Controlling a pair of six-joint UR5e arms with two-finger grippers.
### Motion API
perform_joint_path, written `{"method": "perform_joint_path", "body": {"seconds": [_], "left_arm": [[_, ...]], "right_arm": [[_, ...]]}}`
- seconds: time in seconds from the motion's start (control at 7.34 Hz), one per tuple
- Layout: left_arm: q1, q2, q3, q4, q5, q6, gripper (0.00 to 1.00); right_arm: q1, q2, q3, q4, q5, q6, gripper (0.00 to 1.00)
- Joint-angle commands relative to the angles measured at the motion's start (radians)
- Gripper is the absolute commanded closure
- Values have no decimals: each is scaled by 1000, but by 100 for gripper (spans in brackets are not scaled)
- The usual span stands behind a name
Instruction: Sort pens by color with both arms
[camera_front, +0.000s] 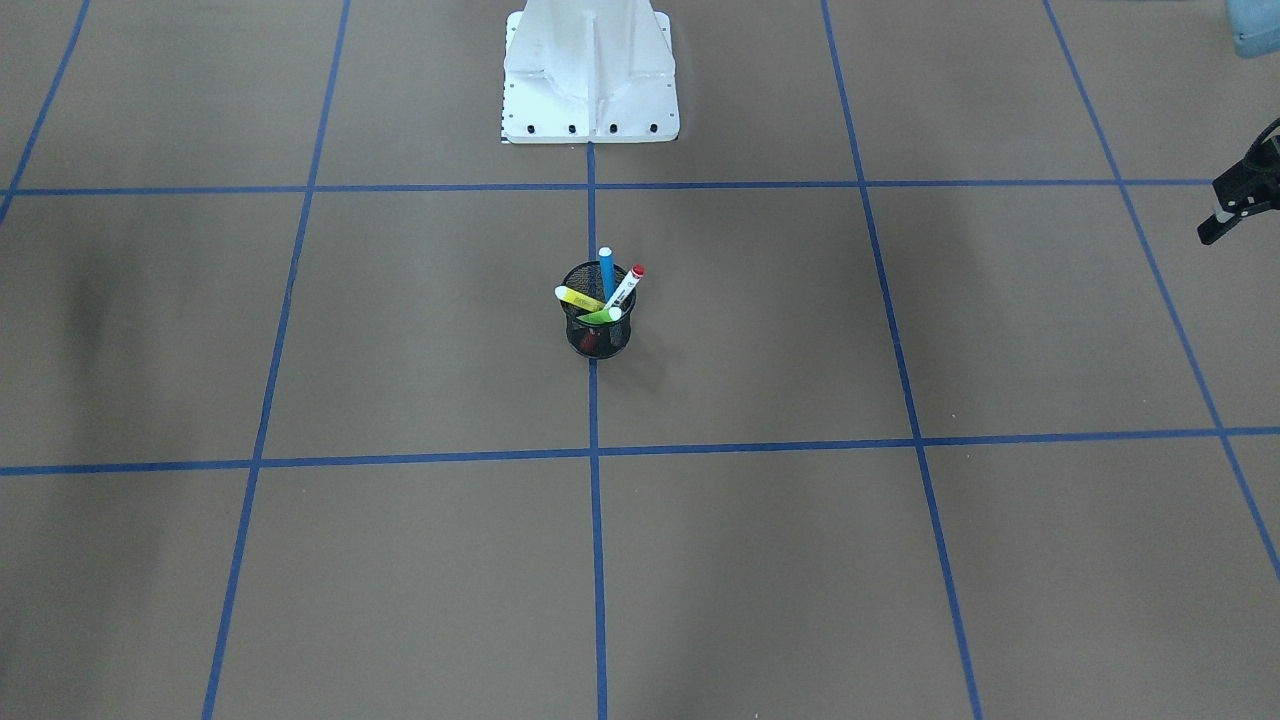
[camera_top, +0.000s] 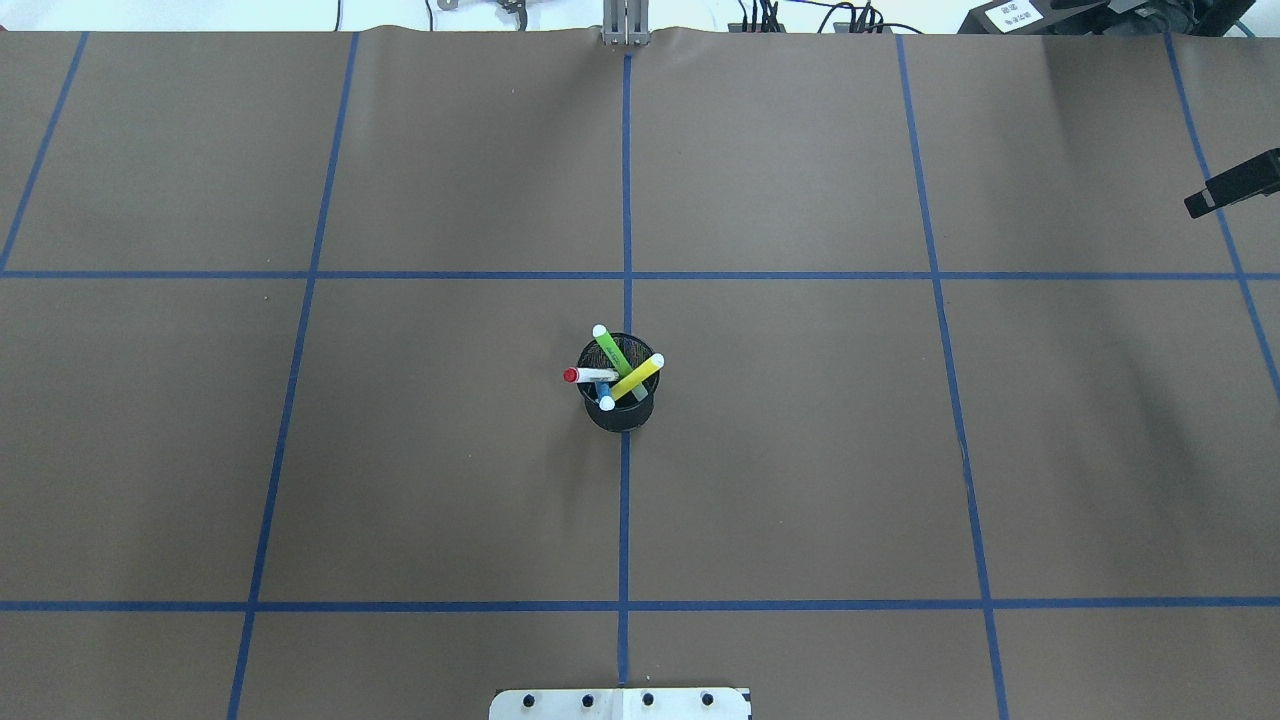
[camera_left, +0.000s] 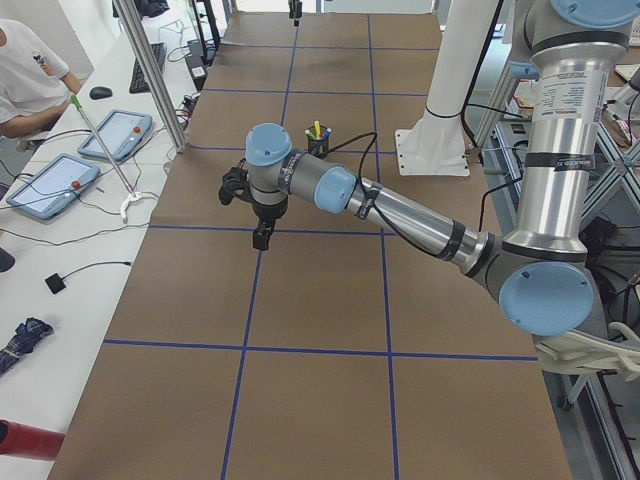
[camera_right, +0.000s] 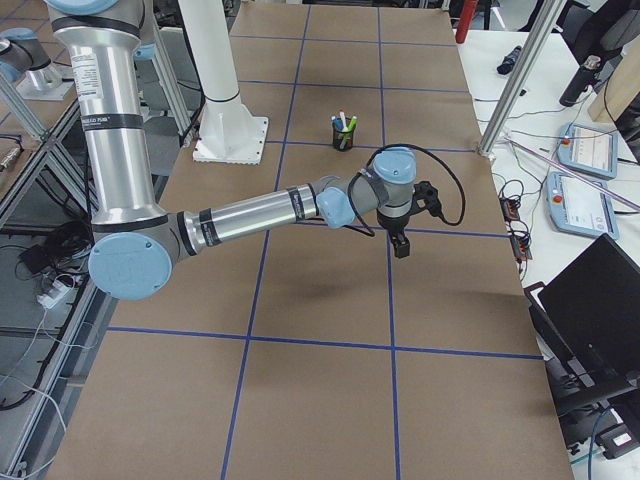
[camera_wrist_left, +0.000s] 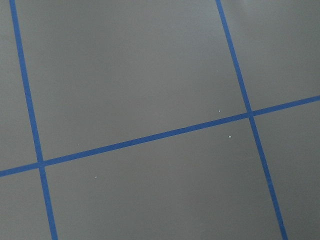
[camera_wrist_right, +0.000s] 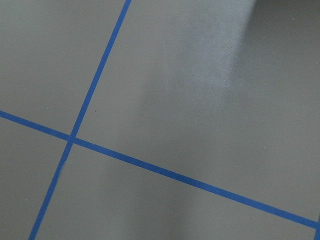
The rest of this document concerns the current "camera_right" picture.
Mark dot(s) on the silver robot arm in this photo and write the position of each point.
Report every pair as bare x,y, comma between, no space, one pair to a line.
138,243

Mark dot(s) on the blue teach pendant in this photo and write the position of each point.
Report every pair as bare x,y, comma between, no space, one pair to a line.
576,208
589,151

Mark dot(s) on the black laptop on stand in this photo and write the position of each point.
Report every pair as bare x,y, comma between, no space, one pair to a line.
589,316

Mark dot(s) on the green highlighter pen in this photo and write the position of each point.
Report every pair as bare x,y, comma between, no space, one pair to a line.
348,123

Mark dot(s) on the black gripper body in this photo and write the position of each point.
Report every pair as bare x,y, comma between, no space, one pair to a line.
393,225

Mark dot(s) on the orange black circuit board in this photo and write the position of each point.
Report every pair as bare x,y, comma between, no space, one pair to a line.
510,209

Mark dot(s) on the upper blue teach pendant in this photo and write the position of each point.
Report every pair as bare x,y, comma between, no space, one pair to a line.
589,151

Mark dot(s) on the black water bottle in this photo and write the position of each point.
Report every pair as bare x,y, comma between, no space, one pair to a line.
585,76

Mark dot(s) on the lower blue teach pendant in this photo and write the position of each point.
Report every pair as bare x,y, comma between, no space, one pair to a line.
576,208

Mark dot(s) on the aluminium frame post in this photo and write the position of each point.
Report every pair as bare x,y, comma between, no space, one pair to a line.
541,29

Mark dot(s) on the folded dark blue umbrella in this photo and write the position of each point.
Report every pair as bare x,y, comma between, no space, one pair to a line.
508,63

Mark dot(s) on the white pedestal column base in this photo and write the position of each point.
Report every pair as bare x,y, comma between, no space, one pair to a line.
228,132

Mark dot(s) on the black mesh pen cup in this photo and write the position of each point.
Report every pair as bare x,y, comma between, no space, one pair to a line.
342,141

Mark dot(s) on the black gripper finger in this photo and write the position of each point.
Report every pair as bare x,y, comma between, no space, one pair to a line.
401,246

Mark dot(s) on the red cylinder bottle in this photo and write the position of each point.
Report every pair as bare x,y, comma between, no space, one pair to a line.
466,16

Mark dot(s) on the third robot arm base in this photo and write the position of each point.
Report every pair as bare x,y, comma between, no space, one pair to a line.
25,63

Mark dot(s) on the red white marker pen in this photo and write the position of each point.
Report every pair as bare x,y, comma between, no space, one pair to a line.
343,114

